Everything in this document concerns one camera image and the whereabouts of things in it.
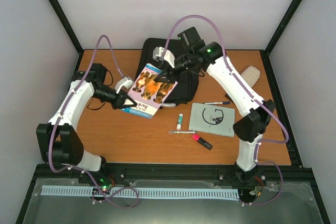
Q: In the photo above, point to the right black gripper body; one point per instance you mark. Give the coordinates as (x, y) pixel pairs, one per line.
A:
(189, 63)

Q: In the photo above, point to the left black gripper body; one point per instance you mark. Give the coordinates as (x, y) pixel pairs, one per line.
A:
(105, 98)

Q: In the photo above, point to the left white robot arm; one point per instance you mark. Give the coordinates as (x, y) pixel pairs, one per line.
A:
(58, 140)

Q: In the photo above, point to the white green glue stick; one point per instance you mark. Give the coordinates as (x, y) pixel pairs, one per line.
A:
(179, 122)

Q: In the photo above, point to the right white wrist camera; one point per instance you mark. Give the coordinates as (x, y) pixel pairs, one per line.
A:
(164, 55)

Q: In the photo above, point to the grey hardcover book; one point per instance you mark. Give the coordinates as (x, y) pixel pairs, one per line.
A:
(212, 119)

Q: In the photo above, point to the pink black highlighter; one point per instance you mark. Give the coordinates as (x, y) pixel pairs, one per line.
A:
(201, 141)

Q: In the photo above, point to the left black corner post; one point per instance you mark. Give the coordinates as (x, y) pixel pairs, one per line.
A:
(66, 25)

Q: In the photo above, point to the blue white pen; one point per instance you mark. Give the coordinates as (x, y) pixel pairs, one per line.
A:
(217, 103)

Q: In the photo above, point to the black corner post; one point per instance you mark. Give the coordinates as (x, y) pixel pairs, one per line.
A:
(66, 25)
(292, 8)

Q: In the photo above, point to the dog cover paperback book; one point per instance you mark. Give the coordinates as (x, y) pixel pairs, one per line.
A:
(148, 94)

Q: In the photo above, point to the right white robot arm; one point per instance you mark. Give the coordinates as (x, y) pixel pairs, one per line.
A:
(254, 110)

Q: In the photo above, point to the black aluminium frame rail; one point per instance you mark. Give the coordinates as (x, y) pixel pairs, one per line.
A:
(223, 174)

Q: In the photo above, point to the light blue cable duct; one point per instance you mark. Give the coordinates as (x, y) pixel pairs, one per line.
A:
(141, 193)

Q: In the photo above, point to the black student bag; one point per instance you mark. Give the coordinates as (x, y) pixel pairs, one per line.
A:
(187, 82)

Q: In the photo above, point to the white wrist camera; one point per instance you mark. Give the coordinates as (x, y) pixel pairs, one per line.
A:
(164, 55)
(125, 82)

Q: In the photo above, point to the silver pen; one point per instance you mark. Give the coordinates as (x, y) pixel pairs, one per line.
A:
(182, 132)

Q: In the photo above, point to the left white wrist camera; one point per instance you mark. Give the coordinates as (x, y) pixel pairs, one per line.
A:
(125, 82)

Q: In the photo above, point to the right black corner post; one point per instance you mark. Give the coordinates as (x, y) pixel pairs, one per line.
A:
(292, 8)

